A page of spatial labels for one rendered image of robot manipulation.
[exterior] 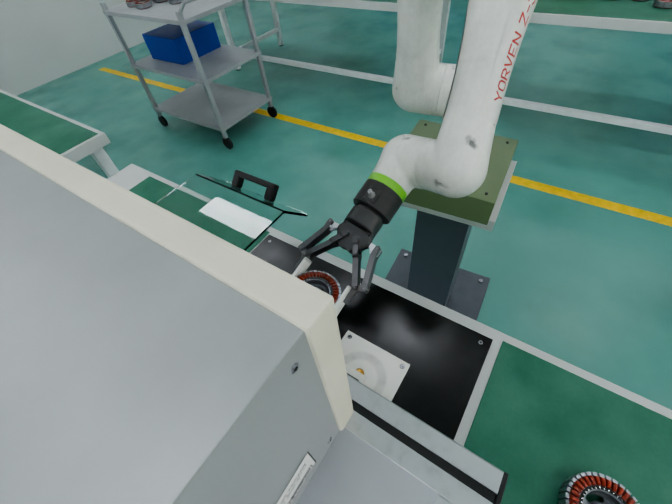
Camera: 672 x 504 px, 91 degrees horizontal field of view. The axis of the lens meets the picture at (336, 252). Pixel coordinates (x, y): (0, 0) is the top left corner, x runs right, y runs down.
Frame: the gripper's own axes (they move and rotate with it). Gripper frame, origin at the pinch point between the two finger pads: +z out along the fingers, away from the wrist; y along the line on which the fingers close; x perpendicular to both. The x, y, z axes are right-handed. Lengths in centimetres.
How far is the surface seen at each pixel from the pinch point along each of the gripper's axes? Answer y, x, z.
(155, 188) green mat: -83, 19, 4
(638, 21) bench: 20, 111, -214
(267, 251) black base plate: -25.3, 14.2, -0.8
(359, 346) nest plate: 12.2, 7.7, 4.2
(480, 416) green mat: 38.2, 10.6, 1.4
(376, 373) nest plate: 18.4, 6.3, 6.4
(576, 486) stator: 53, 5, 1
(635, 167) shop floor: 63, 172, -176
